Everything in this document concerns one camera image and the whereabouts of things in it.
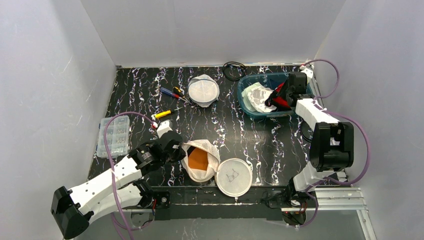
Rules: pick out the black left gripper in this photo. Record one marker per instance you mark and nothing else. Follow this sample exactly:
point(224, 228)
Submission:
point(177, 149)

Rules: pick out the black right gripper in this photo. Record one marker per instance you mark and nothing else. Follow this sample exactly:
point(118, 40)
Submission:
point(284, 96)

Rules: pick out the red garment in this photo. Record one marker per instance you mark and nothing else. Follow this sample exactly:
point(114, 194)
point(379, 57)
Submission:
point(278, 98)

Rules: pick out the orange bra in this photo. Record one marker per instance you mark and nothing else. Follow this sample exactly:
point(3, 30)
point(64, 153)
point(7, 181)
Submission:
point(197, 158)

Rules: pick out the white bra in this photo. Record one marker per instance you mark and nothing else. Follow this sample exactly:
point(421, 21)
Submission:
point(254, 97)

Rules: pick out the white mesh bag blue trim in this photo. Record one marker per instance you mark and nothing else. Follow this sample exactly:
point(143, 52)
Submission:
point(203, 90)

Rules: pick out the white mesh bag tan trim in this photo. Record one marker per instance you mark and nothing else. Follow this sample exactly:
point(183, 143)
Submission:
point(232, 176)

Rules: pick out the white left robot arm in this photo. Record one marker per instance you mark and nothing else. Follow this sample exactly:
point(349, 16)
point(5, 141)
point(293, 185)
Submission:
point(76, 208)

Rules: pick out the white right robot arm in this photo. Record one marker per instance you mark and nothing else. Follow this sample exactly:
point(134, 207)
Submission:
point(331, 146)

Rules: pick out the teal plastic bin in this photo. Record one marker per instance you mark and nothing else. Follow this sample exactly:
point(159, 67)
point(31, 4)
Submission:
point(271, 80)

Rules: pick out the clear plastic screw box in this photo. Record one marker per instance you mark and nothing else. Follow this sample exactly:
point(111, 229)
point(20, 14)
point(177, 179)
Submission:
point(117, 137)

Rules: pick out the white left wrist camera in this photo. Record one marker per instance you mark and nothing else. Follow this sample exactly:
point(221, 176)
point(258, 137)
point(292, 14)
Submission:
point(164, 127)

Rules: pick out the yellow handled screwdriver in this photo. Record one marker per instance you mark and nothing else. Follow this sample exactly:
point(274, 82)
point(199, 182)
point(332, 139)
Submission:
point(162, 114)

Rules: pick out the black orange handled screwdriver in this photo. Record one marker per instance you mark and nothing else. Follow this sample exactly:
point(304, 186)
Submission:
point(176, 90)

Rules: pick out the blue handled screwdriver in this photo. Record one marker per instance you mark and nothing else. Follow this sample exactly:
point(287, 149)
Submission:
point(170, 93)

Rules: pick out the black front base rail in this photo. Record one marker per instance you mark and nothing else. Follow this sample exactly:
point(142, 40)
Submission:
point(208, 202)

